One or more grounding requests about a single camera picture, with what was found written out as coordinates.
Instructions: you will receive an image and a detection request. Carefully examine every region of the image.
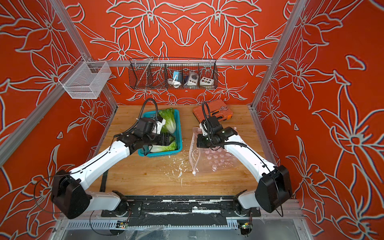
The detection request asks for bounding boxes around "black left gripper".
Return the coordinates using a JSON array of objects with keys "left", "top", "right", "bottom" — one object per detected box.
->
[{"left": 144, "top": 132, "right": 177, "bottom": 147}]

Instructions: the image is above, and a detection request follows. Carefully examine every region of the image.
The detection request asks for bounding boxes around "green chinese cabbage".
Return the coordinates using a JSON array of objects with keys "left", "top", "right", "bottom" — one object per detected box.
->
[
  {"left": 149, "top": 141, "right": 178, "bottom": 153},
  {"left": 159, "top": 108, "right": 177, "bottom": 134}
]

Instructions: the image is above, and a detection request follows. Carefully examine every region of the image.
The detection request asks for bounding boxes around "clear pink zipper bag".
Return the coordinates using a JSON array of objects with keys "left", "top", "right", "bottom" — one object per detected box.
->
[{"left": 189, "top": 127, "right": 240, "bottom": 176}]

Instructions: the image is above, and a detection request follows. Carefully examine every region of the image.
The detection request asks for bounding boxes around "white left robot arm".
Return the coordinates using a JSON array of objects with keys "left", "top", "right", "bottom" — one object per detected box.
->
[{"left": 51, "top": 133, "right": 178, "bottom": 219}]

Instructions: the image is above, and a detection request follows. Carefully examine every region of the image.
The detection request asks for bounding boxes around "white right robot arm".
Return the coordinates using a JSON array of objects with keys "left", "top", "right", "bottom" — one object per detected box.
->
[{"left": 197, "top": 119, "right": 293, "bottom": 213}]

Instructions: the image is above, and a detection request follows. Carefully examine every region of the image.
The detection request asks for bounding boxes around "teal plastic basket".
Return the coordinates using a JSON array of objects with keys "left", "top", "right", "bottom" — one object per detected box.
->
[{"left": 138, "top": 109, "right": 183, "bottom": 158}]

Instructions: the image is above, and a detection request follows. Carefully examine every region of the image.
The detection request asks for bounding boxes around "orange plastic tool case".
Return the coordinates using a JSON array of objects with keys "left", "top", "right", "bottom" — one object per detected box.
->
[{"left": 193, "top": 100, "right": 234, "bottom": 123}]

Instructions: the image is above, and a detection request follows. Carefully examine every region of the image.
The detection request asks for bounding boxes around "orange black adjustable wrench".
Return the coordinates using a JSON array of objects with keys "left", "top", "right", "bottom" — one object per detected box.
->
[{"left": 211, "top": 109, "right": 231, "bottom": 116}]

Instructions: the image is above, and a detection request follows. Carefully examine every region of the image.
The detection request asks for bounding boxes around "white socket cube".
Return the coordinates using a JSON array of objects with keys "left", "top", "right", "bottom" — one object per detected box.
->
[{"left": 200, "top": 77, "right": 214, "bottom": 87}]

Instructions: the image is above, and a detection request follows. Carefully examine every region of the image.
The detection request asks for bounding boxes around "white power adapter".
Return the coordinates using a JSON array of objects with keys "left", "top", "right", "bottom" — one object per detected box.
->
[{"left": 185, "top": 72, "right": 199, "bottom": 86}]

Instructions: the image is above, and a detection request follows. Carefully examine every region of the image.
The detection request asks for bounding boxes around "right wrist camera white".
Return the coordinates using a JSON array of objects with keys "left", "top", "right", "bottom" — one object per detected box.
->
[{"left": 199, "top": 122, "right": 208, "bottom": 136}]

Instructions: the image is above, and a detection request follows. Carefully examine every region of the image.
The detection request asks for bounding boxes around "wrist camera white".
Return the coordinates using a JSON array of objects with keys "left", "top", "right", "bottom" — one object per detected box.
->
[
  {"left": 150, "top": 119, "right": 166, "bottom": 135},
  {"left": 199, "top": 122, "right": 208, "bottom": 136}
]

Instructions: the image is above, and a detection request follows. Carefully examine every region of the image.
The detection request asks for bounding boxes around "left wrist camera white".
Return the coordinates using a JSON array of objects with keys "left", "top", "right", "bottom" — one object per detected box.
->
[{"left": 150, "top": 119, "right": 166, "bottom": 135}]

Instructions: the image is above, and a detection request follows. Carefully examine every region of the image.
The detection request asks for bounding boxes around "black corrugated right cable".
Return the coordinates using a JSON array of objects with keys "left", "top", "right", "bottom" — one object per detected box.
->
[{"left": 201, "top": 101, "right": 212, "bottom": 127}]

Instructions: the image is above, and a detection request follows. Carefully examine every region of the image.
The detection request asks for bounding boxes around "black corrugated cable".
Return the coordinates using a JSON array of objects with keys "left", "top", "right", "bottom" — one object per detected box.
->
[
  {"left": 131, "top": 98, "right": 159, "bottom": 133},
  {"left": 201, "top": 101, "right": 212, "bottom": 127}
]

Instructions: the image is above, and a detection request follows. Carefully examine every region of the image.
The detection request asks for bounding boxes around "black corrugated left cable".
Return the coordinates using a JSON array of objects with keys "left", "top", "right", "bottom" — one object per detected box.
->
[{"left": 131, "top": 98, "right": 159, "bottom": 133}]

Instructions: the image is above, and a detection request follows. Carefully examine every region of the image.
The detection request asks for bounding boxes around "blue white charger with cable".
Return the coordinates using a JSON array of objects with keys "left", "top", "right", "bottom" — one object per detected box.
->
[{"left": 167, "top": 71, "right": 183, "bottom": 88}]

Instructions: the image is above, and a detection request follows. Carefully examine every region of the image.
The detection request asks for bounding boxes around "black wire wall basket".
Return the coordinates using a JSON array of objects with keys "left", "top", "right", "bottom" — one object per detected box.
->
[{"left": 128, "top": 57, "right": 219, "bottom": 90}]

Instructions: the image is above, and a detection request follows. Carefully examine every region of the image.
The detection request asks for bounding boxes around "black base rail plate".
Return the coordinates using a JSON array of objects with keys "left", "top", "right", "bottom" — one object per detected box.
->
[{"left": 101, "top": 196, "right": 261, "bottom": 229}]

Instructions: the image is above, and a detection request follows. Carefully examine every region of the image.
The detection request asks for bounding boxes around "clear acrylic wall box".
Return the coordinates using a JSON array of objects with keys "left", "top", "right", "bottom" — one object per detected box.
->
[{"left": 60, "top": 62, "right": 112, "bottom": 100}]

